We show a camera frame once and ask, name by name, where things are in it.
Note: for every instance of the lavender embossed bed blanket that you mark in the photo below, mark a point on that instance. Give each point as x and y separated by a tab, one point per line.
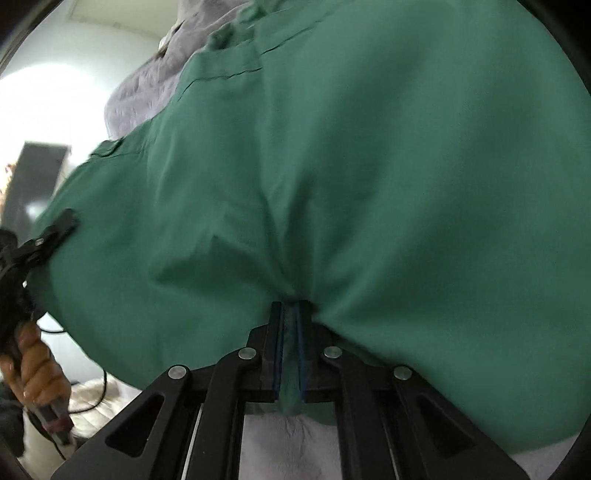
201	26

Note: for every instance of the black wall monitor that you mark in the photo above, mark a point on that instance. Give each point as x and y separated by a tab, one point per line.
33	182

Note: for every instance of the green work jacket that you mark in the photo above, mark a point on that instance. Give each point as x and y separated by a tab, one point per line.
417	170

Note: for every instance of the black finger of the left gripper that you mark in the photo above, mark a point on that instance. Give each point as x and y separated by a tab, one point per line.
38	251

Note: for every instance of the person's left hand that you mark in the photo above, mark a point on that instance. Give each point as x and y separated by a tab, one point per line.
40	380

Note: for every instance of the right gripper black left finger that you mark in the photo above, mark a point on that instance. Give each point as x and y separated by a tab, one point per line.
188	423

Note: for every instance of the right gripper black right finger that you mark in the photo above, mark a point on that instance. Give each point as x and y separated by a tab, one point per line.
392	424

